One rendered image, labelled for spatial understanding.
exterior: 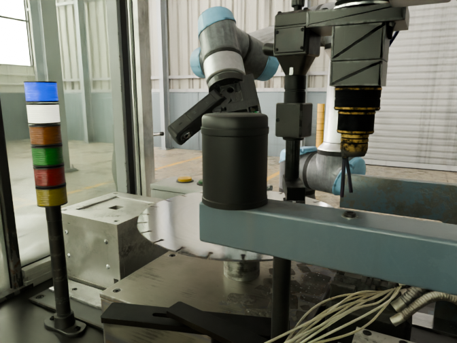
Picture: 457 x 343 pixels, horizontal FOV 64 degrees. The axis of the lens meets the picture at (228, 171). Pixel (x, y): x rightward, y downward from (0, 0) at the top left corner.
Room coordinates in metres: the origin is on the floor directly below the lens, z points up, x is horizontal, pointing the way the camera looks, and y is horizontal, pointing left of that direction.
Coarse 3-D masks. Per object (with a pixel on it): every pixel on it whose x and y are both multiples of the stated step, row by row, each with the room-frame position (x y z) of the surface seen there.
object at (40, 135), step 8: (32, 128) 0.55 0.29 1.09; (40, 128) 0.55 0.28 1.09; (48, 128) 0.55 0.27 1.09; (56, 128) 0.56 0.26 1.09; (32, 136) 0.55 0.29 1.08; (40, 136) 0.55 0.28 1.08; (48, 136) 0.55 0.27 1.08; (56, 136) 0.56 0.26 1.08; (32, 144) 0.55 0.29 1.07; (40, 144) 0.55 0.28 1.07; (48, 144) 0.55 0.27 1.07; (56, 144) 0.56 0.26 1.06
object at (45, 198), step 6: (54, 186) 0.56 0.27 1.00; (60, 186) 0.56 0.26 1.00; (36, 192) 0.56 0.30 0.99; (42, 192) 0.55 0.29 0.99; (48, 192) 0.55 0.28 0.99; (54, 192) 0.55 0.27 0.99; (60, 192) 0.56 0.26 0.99; (66, 192) 0.57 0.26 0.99; (42, 198) 0.55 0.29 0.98; (48, 198) 0.55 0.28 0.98; (54, 198) 0.55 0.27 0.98; (60, 198) 0.56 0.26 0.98; (66, 198) 0.57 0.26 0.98; (42, 204) 0.55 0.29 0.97; (48, 204) 0.55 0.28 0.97; (54, 204) 0.55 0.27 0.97; (60, 204) 0.56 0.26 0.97
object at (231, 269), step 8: (224, 264) 0.56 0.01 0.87; (232, 264) 0.54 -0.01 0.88; (240, 264) 0.54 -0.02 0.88; (248, 264) 0.54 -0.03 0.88; (256, 264) 0.55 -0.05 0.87; (224, 272) 0.56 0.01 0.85; (232, 272) 0.54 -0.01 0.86; (240, 272) 0.54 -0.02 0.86; (248, 272) 0.54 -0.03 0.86; (256, 272) 0.55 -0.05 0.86; (240, 280) 0.54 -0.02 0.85; (248, 280) 0.54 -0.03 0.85
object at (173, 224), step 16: (272, 192) 0.71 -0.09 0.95; (160, 208) 0.60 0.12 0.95; (176, 208) 0.60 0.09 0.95; (192, 208) 0.60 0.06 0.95; (144, 224) 0.52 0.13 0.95; (160, 224) 0.52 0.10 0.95; (176, 224) 0.52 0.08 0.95; (192, 224) 0.52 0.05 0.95; (160, 240) 0.46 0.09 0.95; (176, 240) 0.46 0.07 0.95; (192, 240) 0.46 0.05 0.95; (192, 256) 0.42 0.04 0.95; (208, 256) 0.42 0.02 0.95; (224, 256) 0.41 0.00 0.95; (240, 256) 0.41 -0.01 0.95; (256, 256) 0.41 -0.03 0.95
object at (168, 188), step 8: (152, 184) 0.99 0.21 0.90; (160, 184) 0.98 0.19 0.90; (168, 184) 0.98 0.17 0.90; (176, 184) 0.98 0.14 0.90; (184, 184) 0.98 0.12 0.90; (192, 184) 0.98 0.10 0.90; (152, 192) 0.99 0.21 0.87; (160, 192) 0.98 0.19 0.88; (168, 192) 0.97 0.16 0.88; (176, 192) 0.96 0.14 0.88; (184, 192) 0.94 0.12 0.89; (192, 192) 0.93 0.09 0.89; (200, 192) 0.92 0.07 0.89
